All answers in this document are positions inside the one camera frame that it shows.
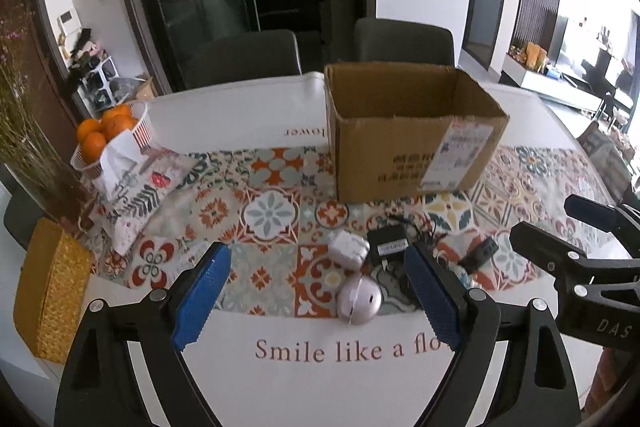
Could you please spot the white television console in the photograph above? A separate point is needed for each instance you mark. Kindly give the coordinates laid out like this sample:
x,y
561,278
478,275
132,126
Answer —
x,y
545,84

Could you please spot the orange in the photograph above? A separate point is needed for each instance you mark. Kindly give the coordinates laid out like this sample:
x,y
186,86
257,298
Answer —
x,y
94,146
116,111
89,128
120,127

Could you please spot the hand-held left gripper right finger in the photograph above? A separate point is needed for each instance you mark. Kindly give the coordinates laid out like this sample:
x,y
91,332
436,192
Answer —
x,y
432,302

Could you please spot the floral fabric tissue pouch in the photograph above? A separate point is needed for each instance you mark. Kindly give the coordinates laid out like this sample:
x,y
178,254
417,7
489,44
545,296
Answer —
x,y
145,199

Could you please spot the yellow woven box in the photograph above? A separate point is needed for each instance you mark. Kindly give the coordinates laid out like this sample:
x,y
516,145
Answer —
x,y
50,292

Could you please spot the person's right forearm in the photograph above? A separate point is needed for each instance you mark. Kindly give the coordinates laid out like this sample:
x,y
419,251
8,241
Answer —
x,y
607,382

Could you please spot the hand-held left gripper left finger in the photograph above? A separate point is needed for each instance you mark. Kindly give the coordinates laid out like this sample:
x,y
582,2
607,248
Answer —
x,y
200,297

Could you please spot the yellow bag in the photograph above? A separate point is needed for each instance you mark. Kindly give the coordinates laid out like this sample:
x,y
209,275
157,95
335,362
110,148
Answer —
x,y
536,54

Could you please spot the white tissue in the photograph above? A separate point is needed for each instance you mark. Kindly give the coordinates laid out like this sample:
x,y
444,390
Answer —
x,y
120,152

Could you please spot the white plug charger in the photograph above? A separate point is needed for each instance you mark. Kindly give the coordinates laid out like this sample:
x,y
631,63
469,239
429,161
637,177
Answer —
x,y
347,249

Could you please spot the white wall intercom panel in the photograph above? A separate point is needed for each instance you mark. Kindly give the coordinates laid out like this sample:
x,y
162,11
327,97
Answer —
x,y
68,22

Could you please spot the dark grey dining chair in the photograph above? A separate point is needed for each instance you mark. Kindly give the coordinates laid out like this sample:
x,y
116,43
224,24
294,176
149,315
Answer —
x,y
240,57
400,42

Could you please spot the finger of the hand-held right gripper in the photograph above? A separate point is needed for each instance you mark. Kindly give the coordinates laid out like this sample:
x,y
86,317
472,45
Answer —
x,y
545,252
592,212

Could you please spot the small black gadget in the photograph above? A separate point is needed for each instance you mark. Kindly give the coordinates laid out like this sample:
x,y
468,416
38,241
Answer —
x,y
477,254

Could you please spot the white plastic basket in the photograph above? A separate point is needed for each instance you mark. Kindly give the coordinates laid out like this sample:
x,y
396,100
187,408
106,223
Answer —
x,y
142,127

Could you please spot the pink round case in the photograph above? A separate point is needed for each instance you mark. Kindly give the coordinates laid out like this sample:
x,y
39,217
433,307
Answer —
x,y
357,299

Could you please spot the brown cardboard box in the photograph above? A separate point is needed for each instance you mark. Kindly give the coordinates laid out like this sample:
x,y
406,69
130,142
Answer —
x,y
380,142

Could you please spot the dried flower bouquet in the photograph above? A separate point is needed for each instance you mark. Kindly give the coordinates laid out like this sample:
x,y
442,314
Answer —
x,y
30,147

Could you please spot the patterned tablecloth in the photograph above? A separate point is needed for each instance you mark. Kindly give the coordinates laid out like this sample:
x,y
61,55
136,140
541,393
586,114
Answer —
x,y
320,387

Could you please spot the white shoe rack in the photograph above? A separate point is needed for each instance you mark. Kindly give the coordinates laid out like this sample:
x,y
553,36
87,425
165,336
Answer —
x,y
102,82

